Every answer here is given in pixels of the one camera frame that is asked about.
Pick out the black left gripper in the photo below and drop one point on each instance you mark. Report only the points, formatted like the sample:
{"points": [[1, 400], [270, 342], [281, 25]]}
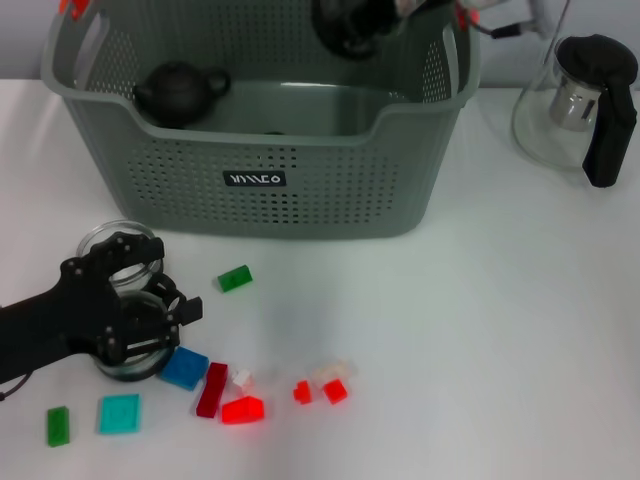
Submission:
{"points": [[65, 315]]}

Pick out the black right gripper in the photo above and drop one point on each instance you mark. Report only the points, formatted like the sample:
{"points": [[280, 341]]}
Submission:
{"points": [[440, 4]]}

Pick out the glass teacup with black holder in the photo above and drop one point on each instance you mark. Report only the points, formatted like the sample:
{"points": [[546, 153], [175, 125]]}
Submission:
{"points": [[345, 30], [137, 372], [274, 133], [95, 236]]}

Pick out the grey-green perforated storage basket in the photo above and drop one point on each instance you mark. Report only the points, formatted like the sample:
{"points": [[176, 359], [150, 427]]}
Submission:
{"points": [[300, 210]]}

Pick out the small green building brick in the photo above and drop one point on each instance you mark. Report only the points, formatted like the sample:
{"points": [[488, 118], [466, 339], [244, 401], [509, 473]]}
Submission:
{"points": [[235, 279]]}

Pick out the blue flat building brick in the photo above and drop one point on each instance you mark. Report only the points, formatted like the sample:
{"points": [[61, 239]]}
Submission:
{"points": [[185, 369]]}

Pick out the dark red long brick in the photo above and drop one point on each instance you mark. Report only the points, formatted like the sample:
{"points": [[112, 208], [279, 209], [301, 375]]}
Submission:
{"points": [[212, 392]]}

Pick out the small white building brick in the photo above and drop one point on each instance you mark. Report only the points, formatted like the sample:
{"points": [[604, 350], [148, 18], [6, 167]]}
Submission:
{"points": [[242, 379]]}

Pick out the teal flat building brick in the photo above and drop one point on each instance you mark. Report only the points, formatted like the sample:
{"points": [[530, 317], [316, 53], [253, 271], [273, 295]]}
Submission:
{"points": [[120, 415]]}

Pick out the bright red sloped brick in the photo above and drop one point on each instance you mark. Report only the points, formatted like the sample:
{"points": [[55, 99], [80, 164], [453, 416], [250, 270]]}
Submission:
{"points": [[242, 411]]}

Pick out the long green building brick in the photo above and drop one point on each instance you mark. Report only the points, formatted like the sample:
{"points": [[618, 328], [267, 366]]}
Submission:
{"points": [[59, 427]]}

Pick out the tiny red building brick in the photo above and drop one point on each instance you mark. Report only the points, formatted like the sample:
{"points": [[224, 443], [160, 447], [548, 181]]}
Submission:
{"points": [[302, 392]]}

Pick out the dark clay teapot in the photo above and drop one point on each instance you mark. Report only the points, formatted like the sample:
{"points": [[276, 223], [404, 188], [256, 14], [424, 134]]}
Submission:
{"points": [[175, 95]]}

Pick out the translucent white building brick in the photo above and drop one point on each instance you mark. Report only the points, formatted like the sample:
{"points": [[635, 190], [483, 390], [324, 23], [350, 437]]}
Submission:
{"points": [[335, 370]]}

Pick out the small red building brick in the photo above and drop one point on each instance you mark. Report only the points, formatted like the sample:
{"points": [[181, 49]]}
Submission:
{"points": [[335, 391]]}

